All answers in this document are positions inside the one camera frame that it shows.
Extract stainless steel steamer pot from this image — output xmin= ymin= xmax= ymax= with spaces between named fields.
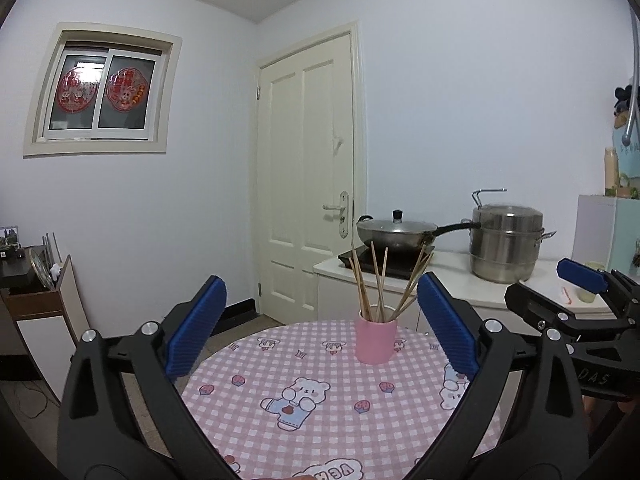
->
xmin=468 ymin=188 xmax=557 ymax=284

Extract pink cup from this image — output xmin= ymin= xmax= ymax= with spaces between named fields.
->
xmin=355 ymin=310 xmax=398 ymax=365

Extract small cream cup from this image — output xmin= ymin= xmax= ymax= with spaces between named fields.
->
xmin=577 ymin=261 xmax=608 ymax=304

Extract black desk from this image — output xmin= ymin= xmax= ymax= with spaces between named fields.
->
xmin=0 ymin=246 xmax=51 ymax=289

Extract teal card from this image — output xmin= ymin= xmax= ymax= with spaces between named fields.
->
xmin=612 ymin=120 xmax=640 ymax=178

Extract steel wok with black handle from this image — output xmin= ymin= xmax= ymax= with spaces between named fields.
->
xmin=356 ymin=215 xmax=482 ymax=256

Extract black plush toy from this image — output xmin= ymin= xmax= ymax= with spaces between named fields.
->
xmin=614 ymin=85 xmax=640 ymax=117

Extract grey metal hose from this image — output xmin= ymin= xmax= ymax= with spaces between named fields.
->
xmin=621 ymin=10 xmax=640 ymax=147

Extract pile of wooden chopsticks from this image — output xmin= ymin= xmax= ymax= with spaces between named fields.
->
xmin=350 ymin=242 xmax=435 ymax=323

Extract metal door handle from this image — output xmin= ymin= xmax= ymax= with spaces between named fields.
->
xmin=322 ymin=191 xmax=349 ymax=239

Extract white counter cabinet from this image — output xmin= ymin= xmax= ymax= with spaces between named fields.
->
xmin=313 ymin=250 xmax=621 ymax=333

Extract cream panel door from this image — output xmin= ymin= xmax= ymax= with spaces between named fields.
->
xmin=256 ymin=22 xmax=368 ymax=323

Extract pink checked tablecloth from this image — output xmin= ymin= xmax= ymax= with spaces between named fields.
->
xmin=180 ymin=319 xmax=503 ymax=480

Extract person's right hand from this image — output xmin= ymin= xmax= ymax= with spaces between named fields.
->
xmin=582 ymin=394 xmax=636 ymax=414

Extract beige bottle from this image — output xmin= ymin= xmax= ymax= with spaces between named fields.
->
xmin=603 ymin=147 xmax=621 ymax=196

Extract black induction cooktop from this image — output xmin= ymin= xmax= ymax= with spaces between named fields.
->
xmin=338 ymin=250 xmax=436 ymax=279

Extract thin metal rods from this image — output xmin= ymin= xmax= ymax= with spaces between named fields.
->
xmin=42 ymin=232 xmax=64 ymax=264

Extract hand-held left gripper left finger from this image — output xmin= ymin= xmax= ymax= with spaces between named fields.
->
xmin=57 ymin=275 xmax=241 ymax=480

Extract wooden side cabinet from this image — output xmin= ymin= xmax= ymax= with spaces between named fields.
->
xmin=0 ymin=255 xmax=101 ymax=406

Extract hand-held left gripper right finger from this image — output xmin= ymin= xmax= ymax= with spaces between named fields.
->
xmin=402 ymin=271 xmax=586 ymax=480

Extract glass wok lid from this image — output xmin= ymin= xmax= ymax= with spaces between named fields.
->
xmin=357 ymin=209 xmax=438 ymax=235

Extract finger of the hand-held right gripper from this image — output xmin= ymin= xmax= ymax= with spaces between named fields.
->
xmin=503 ymin=283 xmax=640 ymax=335
xmin=557 ymin=258 xmax=640 ymax=307

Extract cream framed window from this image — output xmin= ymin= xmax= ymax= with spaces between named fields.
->
xmin=23 ymin=21 xmax=182 ymax=157

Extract floor cables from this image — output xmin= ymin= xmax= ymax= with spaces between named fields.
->
xmin=20 ymin=380 xmax=62 ymax=419

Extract red window decal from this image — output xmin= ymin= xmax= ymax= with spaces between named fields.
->
xmin=106 ymin=66 xmax=149 ymax=112
xmin=56 ymin=66 xmax=98 ymax=112

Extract round plate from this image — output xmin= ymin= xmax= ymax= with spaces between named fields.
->
xmin=28 ymin=249 xmax=56 ymax=291

